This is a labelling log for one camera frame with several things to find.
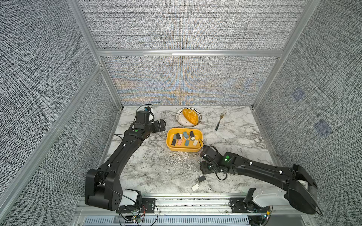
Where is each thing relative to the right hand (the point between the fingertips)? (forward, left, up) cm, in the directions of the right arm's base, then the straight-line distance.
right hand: (203, 164), depth 81 cm
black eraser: (+20, +17, -7) cm, 28 cm away
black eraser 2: (+22, +14, -5) cm, 26 cm away
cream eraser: (+20, +4, -5) cm, 21 cm away
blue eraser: (+22, +9, -4) cm, 24 cm away
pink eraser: (+18, +14, -7) cm, 24 cm away
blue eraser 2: (+18, +9, -7) cm, 21 cm away
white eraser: (+17, +3, -6) cm, 19 cm away
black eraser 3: (-6, 0, -7) cm, 10 cm away
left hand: (+21, +24, +13) cm, 35 cm away
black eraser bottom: (+23, +5, -3) cm, 23 cm away
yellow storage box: (+23, +1, -3) cm, 23 cm away
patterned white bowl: (+37, +11, -8) cm, 39 cm away
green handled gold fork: (+42, -20, -8) cm, 47 cm away
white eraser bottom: (-11, +5, -7) cm, 14 cm away
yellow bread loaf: (+37, +5, -1) cm, 37 cm away
